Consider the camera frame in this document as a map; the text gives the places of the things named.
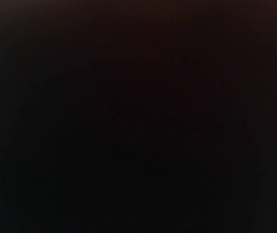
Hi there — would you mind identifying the tan teddy bear striped sweater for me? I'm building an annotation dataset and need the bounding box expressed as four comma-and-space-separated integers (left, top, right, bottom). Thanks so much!
0, 0, 277, 233

